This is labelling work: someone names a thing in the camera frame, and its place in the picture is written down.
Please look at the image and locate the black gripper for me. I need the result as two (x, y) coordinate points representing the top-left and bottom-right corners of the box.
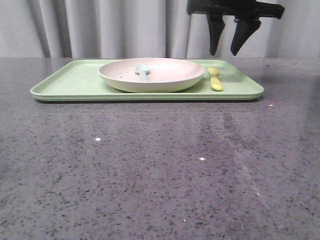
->
(186, 0), (285, 56)

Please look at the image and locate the yellow plastic fork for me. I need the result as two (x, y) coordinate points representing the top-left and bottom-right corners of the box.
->
(207, 67), (224, 92)

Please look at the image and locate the light blue plastic spoon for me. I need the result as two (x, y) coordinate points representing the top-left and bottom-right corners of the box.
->
(135, 64), (150, 82)

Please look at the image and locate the light green plastic tray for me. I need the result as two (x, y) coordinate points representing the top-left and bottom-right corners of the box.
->
(30, 59), (264, 102)

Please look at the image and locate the grey pleated curtain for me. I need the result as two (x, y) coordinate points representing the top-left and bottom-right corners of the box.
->
(0, 0), (320, 59)

